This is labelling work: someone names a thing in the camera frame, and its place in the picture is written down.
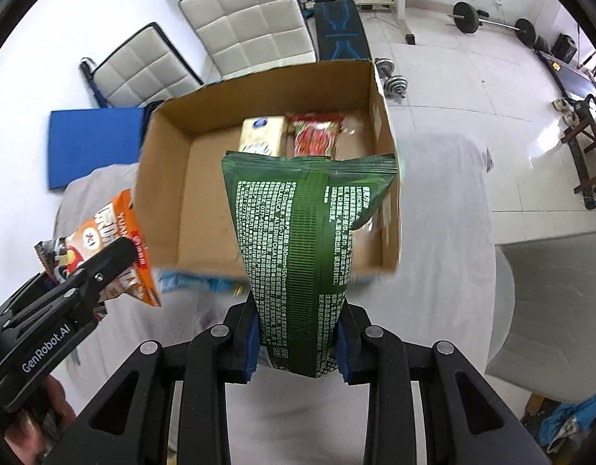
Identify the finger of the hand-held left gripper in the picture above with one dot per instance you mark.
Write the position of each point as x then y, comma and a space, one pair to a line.
106, 266
24, 295

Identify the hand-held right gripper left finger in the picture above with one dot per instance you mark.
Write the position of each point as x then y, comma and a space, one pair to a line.
249, 348

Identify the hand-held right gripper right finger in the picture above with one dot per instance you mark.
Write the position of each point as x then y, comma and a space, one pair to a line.
344, 354

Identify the orange snack packet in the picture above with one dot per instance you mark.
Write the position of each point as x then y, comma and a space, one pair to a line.
118, 218

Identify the green printed packet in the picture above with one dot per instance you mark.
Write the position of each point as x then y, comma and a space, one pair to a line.
288, 252

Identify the brown cardboard box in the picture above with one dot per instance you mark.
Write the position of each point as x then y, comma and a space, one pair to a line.
205, 164

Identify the person's left hand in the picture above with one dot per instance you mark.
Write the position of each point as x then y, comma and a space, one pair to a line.
58, 399

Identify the light blue packet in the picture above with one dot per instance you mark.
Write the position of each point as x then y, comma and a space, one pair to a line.
191, 281

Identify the blue foam mat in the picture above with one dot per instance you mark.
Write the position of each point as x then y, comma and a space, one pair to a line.
94, 145

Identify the small white quilted chair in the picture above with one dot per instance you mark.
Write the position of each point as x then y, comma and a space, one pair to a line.
142, 68

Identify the cream yellow packet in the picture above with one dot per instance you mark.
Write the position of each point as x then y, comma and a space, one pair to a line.
261, 135

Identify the red snack packet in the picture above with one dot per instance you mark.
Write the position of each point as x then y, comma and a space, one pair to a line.
317, 135

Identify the blue cloth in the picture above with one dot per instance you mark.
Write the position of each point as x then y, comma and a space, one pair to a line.
574, 421

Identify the chrome dumbbell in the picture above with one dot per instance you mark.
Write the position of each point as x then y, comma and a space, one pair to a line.
392, 82

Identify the large white quilted chair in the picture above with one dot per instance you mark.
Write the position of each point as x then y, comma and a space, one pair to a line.
249, 24

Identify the dark wooden stool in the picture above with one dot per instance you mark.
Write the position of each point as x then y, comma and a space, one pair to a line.
586, 155

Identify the black blue weight bench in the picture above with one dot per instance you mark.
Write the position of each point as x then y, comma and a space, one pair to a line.
339, 29

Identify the pair of white shoes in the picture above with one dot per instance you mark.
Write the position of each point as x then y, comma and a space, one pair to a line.
565, 110

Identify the black treadmill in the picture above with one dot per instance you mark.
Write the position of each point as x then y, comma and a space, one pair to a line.
571, 77

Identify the black barbell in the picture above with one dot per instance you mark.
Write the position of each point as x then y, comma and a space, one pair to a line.
465, 15

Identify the black box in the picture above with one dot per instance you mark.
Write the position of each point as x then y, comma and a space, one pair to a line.
564, 47

